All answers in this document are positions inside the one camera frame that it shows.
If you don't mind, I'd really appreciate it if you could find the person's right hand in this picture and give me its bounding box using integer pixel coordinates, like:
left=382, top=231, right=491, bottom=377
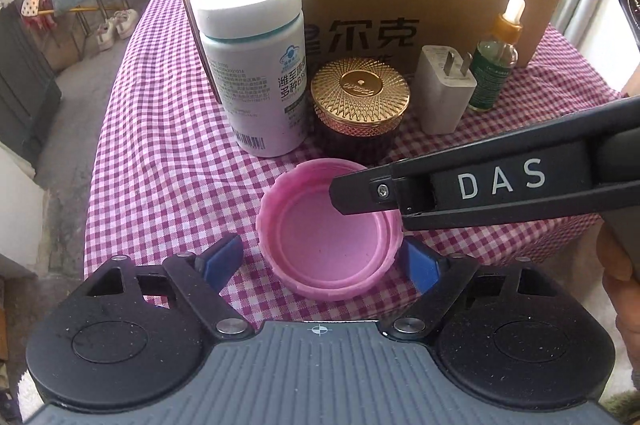
left=595, top=219, right=640, bottom=373

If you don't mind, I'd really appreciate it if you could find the dark jar with gold lid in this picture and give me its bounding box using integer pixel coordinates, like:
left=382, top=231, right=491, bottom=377
left=310, top=59, right=412, bottom=165

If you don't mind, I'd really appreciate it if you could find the purple checked tablecloth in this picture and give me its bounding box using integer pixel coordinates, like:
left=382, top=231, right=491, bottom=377
left=84, top=0, right=626, bottom=321

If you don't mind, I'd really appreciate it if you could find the white pill bottle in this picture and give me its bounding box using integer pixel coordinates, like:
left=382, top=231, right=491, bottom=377
left=191, top=0, right=307, bottom=157

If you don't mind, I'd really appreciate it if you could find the white platform shoe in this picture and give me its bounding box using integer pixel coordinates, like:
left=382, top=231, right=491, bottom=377
left=114, top=9, right=140, bottom=40
left=95, top=18, right=119, bottom=52

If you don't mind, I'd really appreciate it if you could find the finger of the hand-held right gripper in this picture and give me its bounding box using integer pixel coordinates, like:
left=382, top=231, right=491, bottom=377
left=330, top=95, right=640, bottom=216
left=401, top=194, right=608, bottom=232

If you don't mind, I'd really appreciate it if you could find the pink plastic lid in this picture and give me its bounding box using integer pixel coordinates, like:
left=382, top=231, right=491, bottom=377
left=256, top=158, right=405, bottom=302

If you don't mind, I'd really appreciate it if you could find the dark wooden cabinet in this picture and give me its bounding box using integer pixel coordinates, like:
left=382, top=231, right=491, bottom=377
left=0, top=5, right=63, bottom=161

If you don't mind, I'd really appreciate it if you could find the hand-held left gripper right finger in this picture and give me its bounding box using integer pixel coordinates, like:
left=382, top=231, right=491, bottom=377
left=380, top=236, right=576, bottom=341

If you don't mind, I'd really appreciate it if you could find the white charger plug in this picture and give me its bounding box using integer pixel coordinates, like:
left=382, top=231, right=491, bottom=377
left=416, top=45, right=477, bottom=135

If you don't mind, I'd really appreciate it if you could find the green dropper bottle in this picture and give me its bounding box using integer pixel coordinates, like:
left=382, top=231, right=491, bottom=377
left=468, top=0, right=526, bottom=112

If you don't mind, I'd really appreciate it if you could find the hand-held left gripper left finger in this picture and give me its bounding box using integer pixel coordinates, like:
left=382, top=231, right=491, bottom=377
left=75, top=232, right=256, bottom=341

